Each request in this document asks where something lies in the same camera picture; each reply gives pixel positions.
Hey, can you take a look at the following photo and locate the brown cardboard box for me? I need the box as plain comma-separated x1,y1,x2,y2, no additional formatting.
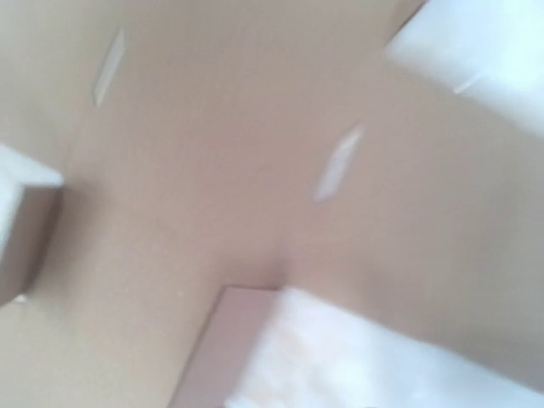
1,1,543,407

